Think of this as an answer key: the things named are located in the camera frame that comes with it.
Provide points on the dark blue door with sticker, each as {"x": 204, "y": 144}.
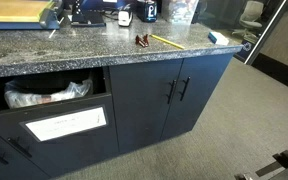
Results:
{"x": 14, "y": 170}

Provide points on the dark blue narrow cabinet door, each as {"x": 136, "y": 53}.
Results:
{"x": 202, "y": 96}

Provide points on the wooden paper cutter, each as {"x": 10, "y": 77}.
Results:
{"x": 17, "y": 13}

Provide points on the black desk stand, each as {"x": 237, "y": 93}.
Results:
{"x": 87, "y": 18}

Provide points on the clear plastic trash bag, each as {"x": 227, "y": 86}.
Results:
{"x": 34, "y": 96}

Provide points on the blue sign on glass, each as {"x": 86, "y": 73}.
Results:
{"x": 244, "y": 49}

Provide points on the yellow pencil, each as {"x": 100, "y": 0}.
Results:
{"x": 167, "y": 41}

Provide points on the silver glass door frame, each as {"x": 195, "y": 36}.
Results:
{"x": 267, "y": 33}

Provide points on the clear plastic container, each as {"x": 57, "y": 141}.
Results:
{"x": 180, "y": 10}

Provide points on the black printed cup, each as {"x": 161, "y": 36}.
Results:
{"x": 147, "y": 10}

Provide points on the grey office chair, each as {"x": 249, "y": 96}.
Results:
{"x": 250, "y": 18}

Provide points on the blue and white eraser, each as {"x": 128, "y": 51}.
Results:
{"x": 218, "y": 38}

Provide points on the dark blue wide cabinet door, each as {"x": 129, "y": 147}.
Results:
{"x": 140, "y": 106}

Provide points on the white paper label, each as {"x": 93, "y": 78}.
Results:
{"x": 65, "y": 124}

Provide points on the dark red binder clip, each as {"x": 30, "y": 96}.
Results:
{"x": 146, "y": 39}
{"x": 139, "y": 41}

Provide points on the thin white stick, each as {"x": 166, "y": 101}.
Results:
{"x": 54, "y": 30}

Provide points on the dark blue trash bin panel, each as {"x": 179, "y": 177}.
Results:
{"x": 70, "y": 151}

